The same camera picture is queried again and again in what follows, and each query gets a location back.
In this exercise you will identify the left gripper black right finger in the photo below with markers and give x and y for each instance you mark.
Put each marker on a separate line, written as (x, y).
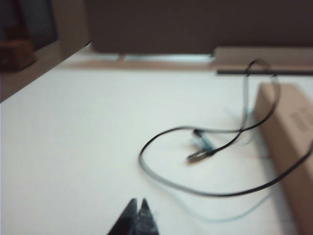
(146, 222)

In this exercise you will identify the black flat strip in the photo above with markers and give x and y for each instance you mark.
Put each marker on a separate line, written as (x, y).
(269, 72)

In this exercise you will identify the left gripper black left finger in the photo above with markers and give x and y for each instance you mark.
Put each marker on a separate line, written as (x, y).
(127, 222)

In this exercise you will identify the long brown cardboard box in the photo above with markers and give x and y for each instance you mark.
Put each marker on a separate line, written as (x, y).
(288, 137)

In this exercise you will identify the brown wooden object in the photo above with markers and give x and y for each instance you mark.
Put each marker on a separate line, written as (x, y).
(14, 54)

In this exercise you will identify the grey fabric desk divider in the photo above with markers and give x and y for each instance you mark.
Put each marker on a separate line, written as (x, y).
(195, 24)

